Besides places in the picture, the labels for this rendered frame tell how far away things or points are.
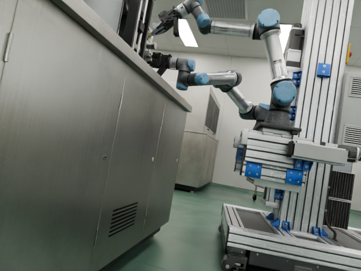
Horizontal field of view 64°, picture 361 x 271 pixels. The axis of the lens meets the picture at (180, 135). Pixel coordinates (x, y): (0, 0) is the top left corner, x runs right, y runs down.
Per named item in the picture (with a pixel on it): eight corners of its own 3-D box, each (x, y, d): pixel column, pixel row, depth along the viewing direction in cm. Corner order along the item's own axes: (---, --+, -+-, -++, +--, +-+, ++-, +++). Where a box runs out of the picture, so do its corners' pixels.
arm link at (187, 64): (192, 70, 171) (194, 57, 172) (174, 69, 174) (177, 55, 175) (194, 75, 179) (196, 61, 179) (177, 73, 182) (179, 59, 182)
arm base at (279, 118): (286, 130, 176) (288, 114, 177) (293, 127, 161) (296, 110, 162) (261, 126, 178) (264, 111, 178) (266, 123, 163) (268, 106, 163)
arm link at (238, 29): (277, 28, 180) (201, 21, 191) (279, 20, 169) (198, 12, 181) (273, 46, 179) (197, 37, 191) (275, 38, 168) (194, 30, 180)
